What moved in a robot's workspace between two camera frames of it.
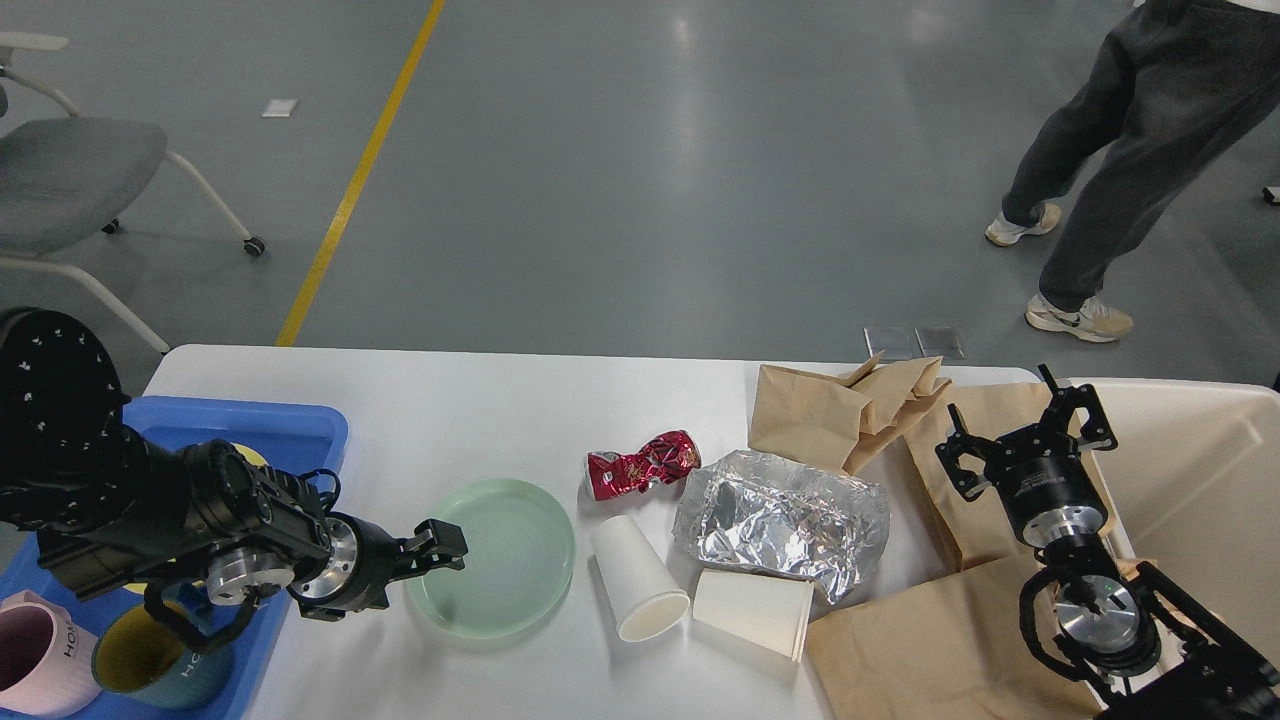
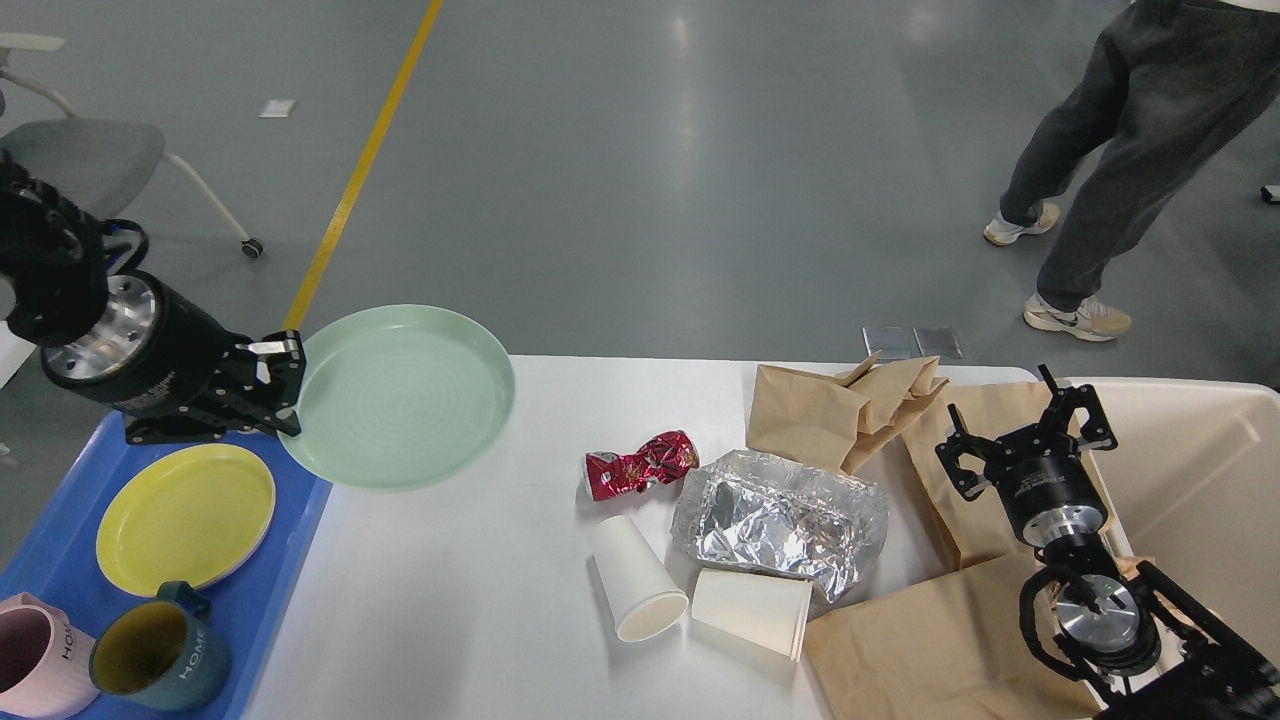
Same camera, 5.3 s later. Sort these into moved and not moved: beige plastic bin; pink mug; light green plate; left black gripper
Moved: light green plate; left black gripper
Not moved: beige plastic bin; pink mug
